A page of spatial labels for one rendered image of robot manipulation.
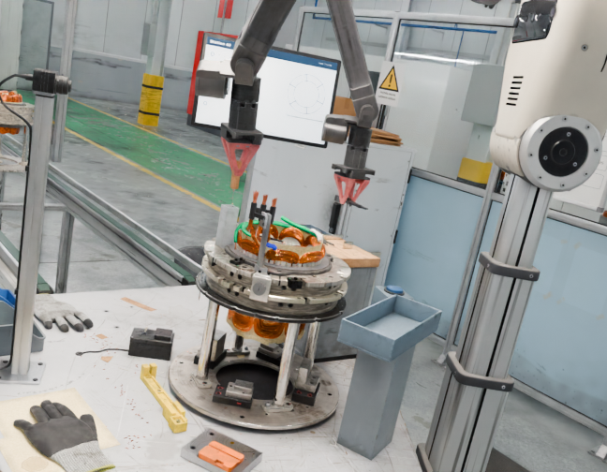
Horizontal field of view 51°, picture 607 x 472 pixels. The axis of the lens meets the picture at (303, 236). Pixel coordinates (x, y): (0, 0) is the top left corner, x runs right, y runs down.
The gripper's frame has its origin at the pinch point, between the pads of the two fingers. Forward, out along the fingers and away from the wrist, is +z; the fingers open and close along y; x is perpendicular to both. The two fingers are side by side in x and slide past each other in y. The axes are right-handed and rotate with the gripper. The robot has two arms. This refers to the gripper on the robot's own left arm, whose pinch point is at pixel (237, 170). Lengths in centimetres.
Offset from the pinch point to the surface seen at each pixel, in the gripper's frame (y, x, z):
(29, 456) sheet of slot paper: 29, -40, 43
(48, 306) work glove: -31, -36, 45
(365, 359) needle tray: 31.1, 20.0, 28.5
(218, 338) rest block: 1.4, -0.7, 38.8
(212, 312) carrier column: 8.2, -4.8, 28.5
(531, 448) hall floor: -61, 179, 145
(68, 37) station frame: -259, -22, -6
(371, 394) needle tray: 34, 21, 35
